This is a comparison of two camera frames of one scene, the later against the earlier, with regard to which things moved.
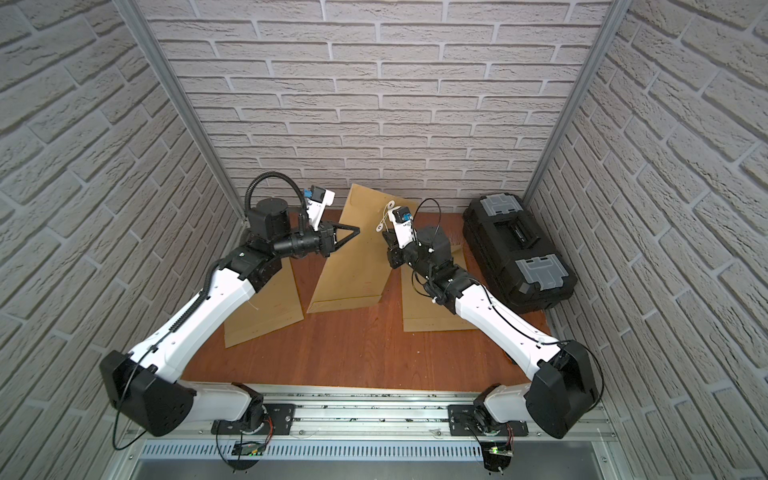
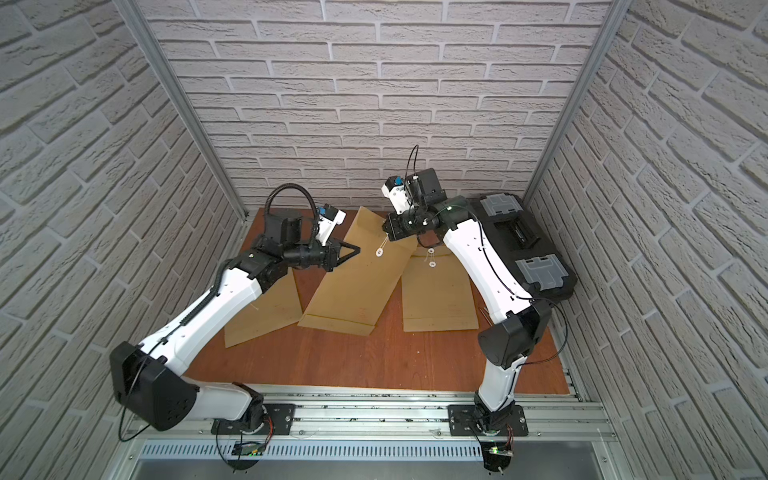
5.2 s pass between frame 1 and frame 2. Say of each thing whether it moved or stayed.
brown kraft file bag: stayed
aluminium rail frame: stayed
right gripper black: moved
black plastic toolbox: stayed
